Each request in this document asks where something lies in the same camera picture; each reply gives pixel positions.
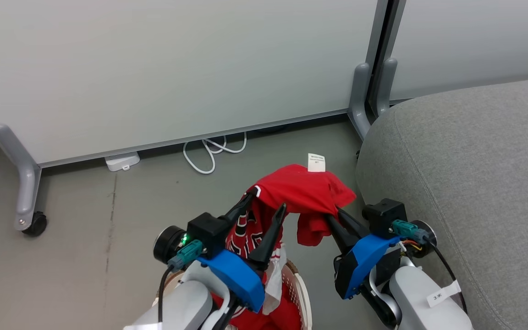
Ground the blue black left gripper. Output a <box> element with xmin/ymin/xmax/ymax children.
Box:
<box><xmin>197</xmin><ymin>192</ymin><xmax>288</xmax><ymax>314</ymax></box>

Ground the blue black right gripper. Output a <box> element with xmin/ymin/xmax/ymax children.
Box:
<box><xmin>326</xmin><ymin>209</ymin><xmax>402</xmax><ymax>300</ymax></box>

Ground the red jersey with white trim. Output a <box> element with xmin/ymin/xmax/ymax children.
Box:
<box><xmin>209</xmin><ymin>153</ymin><xmax>358</xmax><ymax>330</ymax></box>

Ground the cream perforated laundry basket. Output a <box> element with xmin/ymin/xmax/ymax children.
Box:
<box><xmin>154</xmin><ymin>259</ymin><xmax>313</xmax><ymax>330</ymax></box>

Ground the short grey partition foot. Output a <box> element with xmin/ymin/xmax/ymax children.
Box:
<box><xmin>374</xmin><ymin>57</ymin><xmax>399</xmax><ymax>118</ymax></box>
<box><xmin>347</xmin><ymin>62</ymin><xmax>375</xmax><ymax>141</ymax></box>

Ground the grey fabric sofa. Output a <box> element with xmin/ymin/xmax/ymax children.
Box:
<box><xmin>355</xmin><ymin>76</ymin><xmax>528</xmax><ymax>330</ymax></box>

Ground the white power strip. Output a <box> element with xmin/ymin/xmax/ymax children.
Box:
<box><xmin>104</xmin><ymin>151</ymin><xmax>141</xmax><ymax>173</ymax></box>

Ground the large white partition panel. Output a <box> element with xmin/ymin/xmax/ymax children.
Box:
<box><xmin>0</xmin><ymin>0</ymin><xmax>390</xmax><ymax>168</ymax></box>

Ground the narrow white partition panel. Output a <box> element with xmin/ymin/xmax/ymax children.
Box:
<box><xmin>368</xmin><ymin>0</ymin><xmax>528</xmax><ymax>104</ymax></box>

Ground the long grey partition foot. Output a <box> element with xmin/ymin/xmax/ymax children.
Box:
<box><xmin>0</xmin><ymin>122</ymin><xmax>43</xmax><ymax>232</ymax></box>

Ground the right teal cable connector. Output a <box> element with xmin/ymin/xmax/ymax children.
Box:
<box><xmin>391</xmin><ymin>219</ymin><xmax>429</xmax><ymax>244</ymax></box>

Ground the teal cable connector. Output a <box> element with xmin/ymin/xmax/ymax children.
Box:
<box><xmin>391</xmin><ymin>219</ymin><xmax>429</xmax><ymax>244</ymax></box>
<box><xmin>167</xmin><ymin>239</ymin><xmax>204</xmax><ymax>271</ymax></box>

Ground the left teal cable connector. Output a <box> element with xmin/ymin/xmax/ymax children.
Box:
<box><xmin>167</xmin><ymin>239</ymin><xmax>204</xmax><ymax>271</ymax></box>

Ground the looped white power cable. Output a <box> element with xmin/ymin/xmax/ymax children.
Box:
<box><xmin>182</xmin><ymin>132</ymin><xmax>248</xmax><ymax>176</ymax></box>

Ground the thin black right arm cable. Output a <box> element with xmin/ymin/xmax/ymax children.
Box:
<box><xmin>422</xmin><ymin>238</ymin><xmax>469</xmax><ymax>313</ymax></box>

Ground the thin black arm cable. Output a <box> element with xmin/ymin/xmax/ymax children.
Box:
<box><xmin>157</xmin><ymin>265</ymin><xmax>176</xmax><ymax>323</ymax></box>
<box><xmin>422</xmin><ymin>238</ymin><xmax>469</xmax><ymax>313</ymax></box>

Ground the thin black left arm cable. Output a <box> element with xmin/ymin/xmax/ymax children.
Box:
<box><xmin>157</xmin><ymin>265</ymin><xmax>176</xmax><ymax>323</ymax></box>

